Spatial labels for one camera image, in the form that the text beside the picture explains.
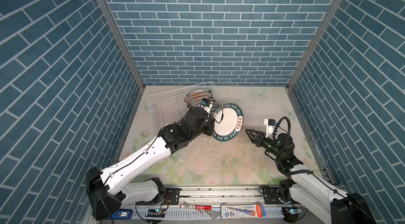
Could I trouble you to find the white wire dish rack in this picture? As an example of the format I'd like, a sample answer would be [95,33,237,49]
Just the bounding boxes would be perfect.
[148,81,224,134]

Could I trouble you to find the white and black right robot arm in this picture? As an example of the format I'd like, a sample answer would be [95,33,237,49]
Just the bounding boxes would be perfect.
[245,129,376,224]

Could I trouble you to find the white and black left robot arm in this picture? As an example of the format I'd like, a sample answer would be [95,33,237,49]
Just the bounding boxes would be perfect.
[85,107,216,221]

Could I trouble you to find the white plate green rim text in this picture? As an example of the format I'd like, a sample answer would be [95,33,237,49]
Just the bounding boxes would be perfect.
[213,103,244,142]

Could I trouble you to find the small circuit board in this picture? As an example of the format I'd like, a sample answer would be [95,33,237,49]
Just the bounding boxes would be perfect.
[146,209,166,218]
[285,207,302,214]

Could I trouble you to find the small circuit board right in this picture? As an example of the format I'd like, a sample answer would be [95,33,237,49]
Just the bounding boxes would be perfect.
[285,207,302,214]

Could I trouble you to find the white slotted cable duct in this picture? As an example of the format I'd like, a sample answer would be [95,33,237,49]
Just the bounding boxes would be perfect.
[137,207,285,220]

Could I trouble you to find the aluminium rail frame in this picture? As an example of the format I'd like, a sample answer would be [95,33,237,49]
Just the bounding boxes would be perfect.
[85,184,361,224]

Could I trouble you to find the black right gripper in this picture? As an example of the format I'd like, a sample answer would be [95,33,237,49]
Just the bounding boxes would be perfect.
[246,128,283,161]

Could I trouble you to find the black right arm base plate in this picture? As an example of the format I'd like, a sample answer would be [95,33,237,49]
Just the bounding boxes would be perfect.
[258,186,295,205]

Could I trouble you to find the blue black handheld device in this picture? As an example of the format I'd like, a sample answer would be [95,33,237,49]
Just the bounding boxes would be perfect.
[109,209,134,220]

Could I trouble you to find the small circuit board left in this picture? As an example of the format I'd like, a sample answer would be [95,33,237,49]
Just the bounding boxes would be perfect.
[146,209,166,218]

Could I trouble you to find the blue white red box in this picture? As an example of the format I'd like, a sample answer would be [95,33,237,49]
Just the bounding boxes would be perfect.
[220,205,267,219]

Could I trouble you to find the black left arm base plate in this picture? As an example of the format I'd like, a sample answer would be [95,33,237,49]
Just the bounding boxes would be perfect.
[148,188,180,206]

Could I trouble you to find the red marker pen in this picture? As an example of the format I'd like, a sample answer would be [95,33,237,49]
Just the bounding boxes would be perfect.
[180,205,212,210]

